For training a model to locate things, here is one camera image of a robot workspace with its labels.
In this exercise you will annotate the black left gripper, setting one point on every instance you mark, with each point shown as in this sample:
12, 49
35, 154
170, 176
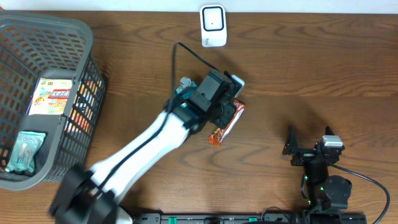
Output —
226, 118

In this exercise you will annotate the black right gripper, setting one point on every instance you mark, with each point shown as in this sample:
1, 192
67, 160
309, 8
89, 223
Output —
291, 144

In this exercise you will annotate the orange red snack bar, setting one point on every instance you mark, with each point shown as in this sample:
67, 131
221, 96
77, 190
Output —
218, 135

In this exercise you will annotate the teal mouthwash bottle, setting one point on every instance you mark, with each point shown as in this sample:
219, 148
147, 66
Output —
186, 85

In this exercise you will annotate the yellow snack bag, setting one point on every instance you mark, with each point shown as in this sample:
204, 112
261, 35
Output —
50, 96

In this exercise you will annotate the teal wet wipes pack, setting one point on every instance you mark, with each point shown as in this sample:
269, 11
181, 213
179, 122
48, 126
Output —
26, 146

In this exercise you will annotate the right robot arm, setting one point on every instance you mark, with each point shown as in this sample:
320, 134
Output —
325, 191

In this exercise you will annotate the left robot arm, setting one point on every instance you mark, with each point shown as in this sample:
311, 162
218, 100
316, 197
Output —
94, 195

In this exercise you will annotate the white barcode scanner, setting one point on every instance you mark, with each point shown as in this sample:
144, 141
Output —
213, 26

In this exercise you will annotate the grey plastic shopping basket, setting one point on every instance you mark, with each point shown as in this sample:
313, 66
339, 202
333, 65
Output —
35, 46

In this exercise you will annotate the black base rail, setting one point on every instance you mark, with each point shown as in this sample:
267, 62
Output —
272, 215

